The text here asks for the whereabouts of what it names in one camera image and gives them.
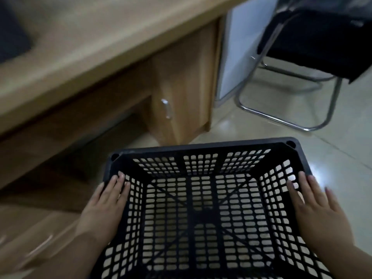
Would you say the black chair with chrome frame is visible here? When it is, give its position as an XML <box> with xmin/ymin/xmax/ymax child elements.
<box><xmin>234</xmin><ymin>0</ymin><xmax>372</xmax><ymax>133</ymax></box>

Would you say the silver cabinet door handle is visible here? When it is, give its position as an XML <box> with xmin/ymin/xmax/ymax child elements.
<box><xmin>160</xmin><ymin>98</ymin><xmax>172</xmax><ymax>120</ymax></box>

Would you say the brown wooden desk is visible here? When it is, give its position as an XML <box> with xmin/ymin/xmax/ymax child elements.
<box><xmin>0</xmin><ymin>0</ymin><xmax>255</xmax><ymax>279</ymax></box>

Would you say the black plastic crate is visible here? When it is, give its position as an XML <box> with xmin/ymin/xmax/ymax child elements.
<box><xmin>90</xmin><ymin>137</ymin><xmax>335</xmax><ymax>279</ymax></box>

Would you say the person's right hand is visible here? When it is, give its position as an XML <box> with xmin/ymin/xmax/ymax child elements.
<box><xmin>286</xmin><ymin>171</ymin><xmax>355</xmax><ymax>253</ymax></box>

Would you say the person's left hand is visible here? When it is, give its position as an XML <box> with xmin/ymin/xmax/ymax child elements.
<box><xmin>75</xmin><ymin>171</ymin><xmax>132</xmax><ymax>247</ymax></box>

